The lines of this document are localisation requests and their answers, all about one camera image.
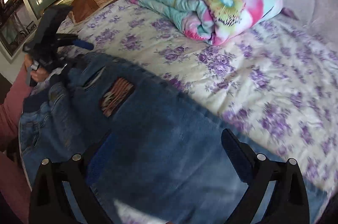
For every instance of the folded colourful floral blanket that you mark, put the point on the folded colourful floral blanket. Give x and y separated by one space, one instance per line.
213 21

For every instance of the pink clothed person's leg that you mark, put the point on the pink clothed person's leg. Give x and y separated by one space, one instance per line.
14 187

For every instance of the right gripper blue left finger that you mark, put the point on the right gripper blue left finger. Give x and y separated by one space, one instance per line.
62 191

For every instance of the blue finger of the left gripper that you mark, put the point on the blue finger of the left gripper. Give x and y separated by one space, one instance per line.
83 44
65 76

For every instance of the purple floral bed sheet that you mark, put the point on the purple floral bed sheet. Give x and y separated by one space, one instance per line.
275 82

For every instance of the person's left hand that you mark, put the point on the person's left hand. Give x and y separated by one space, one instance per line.
38 75

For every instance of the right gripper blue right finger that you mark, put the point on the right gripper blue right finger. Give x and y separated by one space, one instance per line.
288 202

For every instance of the blue denim jeans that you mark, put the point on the blue denim jeans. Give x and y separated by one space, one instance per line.
164 156

